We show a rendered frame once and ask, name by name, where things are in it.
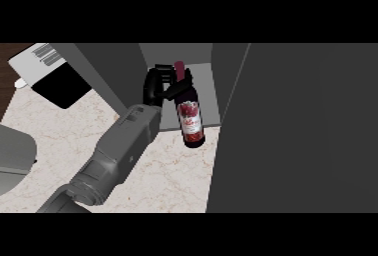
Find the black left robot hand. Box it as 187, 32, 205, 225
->
141, 63, 195, 108

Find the dark red wine bottle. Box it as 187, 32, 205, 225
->
173, 60, 206, 149

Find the grey cabinet body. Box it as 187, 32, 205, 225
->
48, 43, 251, 134

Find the large dark grey cabinet door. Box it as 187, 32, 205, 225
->
205, 43, 378, 214

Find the white and black toaster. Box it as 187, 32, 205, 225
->
7, 43, 94, 110

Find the grey rounded appliance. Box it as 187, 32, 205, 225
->
0, 123, 38, 197

